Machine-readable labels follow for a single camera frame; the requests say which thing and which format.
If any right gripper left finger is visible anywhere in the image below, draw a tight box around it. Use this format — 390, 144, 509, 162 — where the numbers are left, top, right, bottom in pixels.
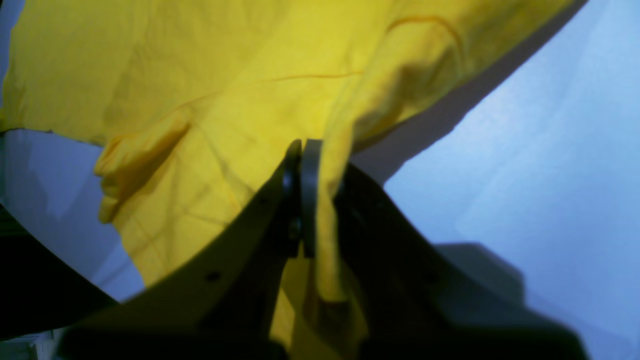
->
55, 140, 303, 360

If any yellow T-shirt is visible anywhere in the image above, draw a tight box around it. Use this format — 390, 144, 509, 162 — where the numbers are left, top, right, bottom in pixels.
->
1, 0, 572, 360

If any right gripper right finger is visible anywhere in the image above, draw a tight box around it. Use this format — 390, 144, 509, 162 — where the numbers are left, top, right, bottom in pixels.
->
300, 139, 591, 360

